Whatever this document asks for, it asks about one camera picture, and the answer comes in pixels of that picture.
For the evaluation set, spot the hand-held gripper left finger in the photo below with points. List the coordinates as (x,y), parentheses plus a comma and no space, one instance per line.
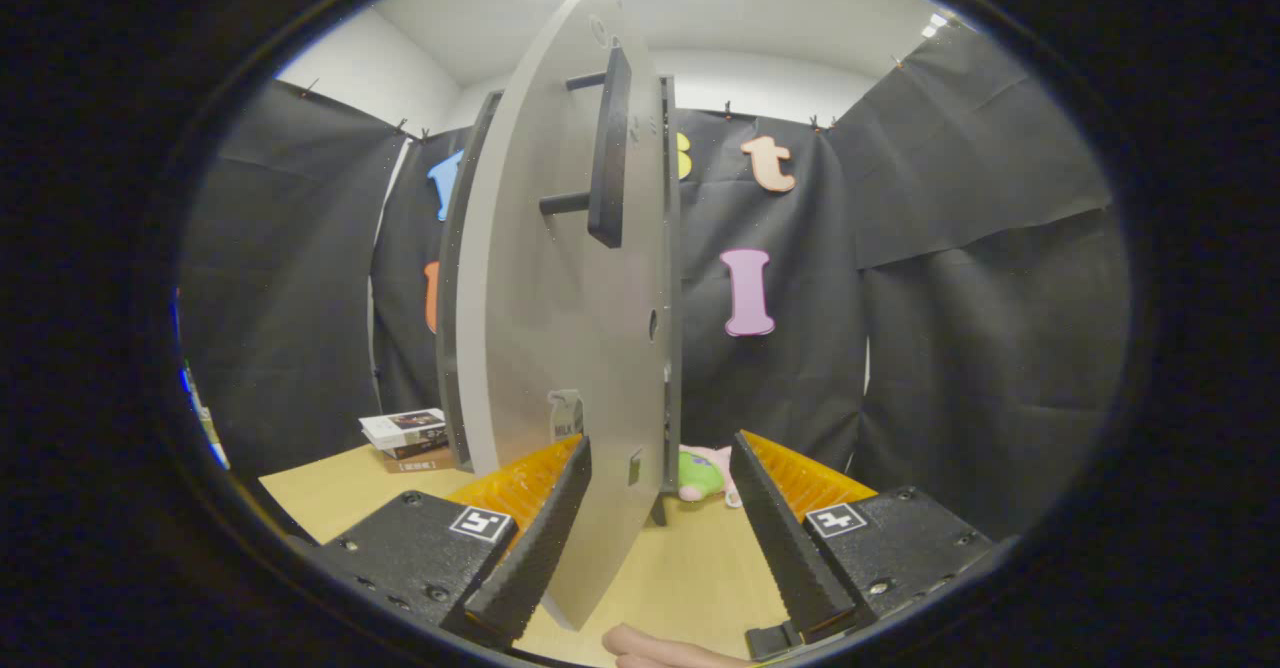
(535,558)

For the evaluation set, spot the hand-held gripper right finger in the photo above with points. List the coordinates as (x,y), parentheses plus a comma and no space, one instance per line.
(785,548)

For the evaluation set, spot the grey shoe cabinet door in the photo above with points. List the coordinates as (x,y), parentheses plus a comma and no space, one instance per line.
(560,328)

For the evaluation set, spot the grey shoe cabinet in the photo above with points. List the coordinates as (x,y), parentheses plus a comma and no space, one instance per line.
(446,328)

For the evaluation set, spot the green and pink plush toy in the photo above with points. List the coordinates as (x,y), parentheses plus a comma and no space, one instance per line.
(700,473)

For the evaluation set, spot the brown book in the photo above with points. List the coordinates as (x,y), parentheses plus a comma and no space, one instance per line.
(420,462)

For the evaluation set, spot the white book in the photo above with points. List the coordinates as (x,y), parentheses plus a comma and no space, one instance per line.
(400,426)

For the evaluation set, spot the black backdrop cloth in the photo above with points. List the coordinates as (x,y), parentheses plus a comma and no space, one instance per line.
(950,348)

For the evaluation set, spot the small ceiling light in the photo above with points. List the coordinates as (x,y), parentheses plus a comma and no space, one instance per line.
(936,25)

